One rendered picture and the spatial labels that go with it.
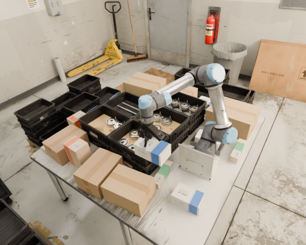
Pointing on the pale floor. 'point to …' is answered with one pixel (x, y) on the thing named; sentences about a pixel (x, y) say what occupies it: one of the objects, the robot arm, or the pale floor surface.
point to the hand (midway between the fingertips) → (152, 147)
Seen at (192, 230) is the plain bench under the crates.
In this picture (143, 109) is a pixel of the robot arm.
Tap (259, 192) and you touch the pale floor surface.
